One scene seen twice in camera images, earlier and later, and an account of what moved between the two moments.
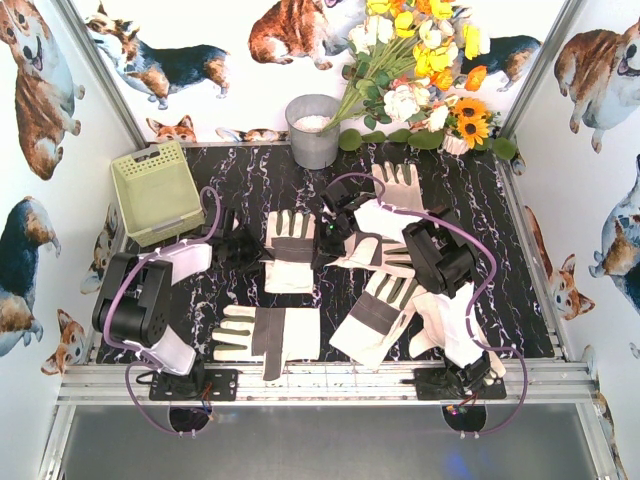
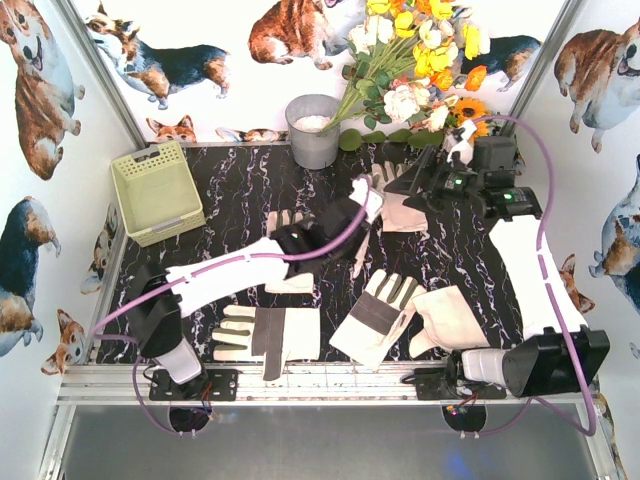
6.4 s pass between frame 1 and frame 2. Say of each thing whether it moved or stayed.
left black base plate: stayed
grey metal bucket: stayed
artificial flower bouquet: stayed
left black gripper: moved
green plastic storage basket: stayed
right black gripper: moved
